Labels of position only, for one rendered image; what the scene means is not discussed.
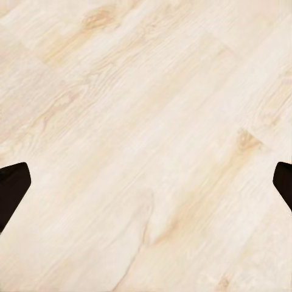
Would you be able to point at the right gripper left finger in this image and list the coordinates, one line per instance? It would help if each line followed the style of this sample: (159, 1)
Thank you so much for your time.
(14, 183)

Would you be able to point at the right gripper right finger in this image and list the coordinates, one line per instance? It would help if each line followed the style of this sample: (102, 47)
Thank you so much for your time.
(282, 181)

